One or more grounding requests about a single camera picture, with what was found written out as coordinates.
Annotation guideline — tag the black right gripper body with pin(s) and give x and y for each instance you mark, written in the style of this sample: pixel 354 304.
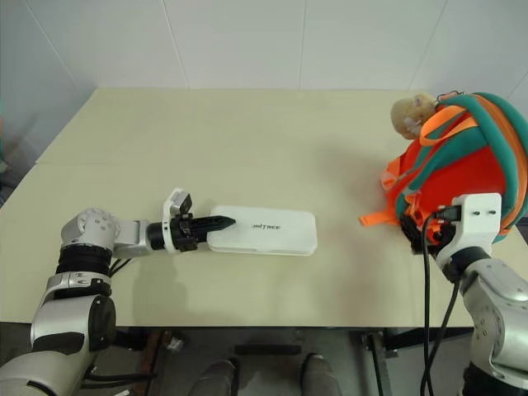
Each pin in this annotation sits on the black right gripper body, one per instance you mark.
pixel 421 239

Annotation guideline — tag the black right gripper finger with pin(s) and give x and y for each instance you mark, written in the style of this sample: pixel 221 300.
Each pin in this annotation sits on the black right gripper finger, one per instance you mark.
pixel 406 226

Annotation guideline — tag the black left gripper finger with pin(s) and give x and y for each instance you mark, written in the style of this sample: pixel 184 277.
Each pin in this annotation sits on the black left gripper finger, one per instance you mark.
pixel 218 222

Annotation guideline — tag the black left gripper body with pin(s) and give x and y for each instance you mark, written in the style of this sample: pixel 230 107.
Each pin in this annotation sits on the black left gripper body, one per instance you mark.
pixel 186 236

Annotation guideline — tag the white box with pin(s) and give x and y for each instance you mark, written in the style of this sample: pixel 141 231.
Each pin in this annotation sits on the white box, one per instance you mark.
pixel 268 231

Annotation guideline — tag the orange and teal backpack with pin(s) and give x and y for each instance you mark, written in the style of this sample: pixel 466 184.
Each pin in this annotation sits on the orange and teal backpack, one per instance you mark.
pixel 458 169

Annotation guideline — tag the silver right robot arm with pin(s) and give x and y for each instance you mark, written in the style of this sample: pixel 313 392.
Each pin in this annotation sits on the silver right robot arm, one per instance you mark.
pixel 495 297

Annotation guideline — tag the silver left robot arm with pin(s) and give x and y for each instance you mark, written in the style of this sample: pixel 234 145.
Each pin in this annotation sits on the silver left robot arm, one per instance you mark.
pixel 99 235

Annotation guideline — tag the beige plush toy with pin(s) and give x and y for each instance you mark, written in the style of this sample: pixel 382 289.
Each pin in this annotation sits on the beige plush toy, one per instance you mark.
pixel 410 113

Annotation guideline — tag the black flat bar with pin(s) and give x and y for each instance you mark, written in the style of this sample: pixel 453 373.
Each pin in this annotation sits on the black flat bar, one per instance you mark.
pixel 268 350

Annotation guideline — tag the dark rounded grey shape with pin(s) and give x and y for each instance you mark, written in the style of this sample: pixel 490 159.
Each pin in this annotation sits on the dark rounded grey shape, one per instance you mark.
pixel 216 377
pixel 319 373

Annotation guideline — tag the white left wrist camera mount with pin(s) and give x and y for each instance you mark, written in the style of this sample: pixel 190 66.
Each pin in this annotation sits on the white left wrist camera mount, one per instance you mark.
pixel 175 203

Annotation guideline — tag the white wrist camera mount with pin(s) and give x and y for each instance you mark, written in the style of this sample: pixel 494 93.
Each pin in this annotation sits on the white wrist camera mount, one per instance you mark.
pixel 474 218
pixel 175 203

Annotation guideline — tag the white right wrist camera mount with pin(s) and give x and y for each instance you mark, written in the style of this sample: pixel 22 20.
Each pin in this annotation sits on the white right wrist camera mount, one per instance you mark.
pixel 474 218

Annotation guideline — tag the dark metal table frame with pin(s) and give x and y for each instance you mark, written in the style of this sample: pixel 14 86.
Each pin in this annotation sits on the dark metal table frame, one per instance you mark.
pixel 379 359

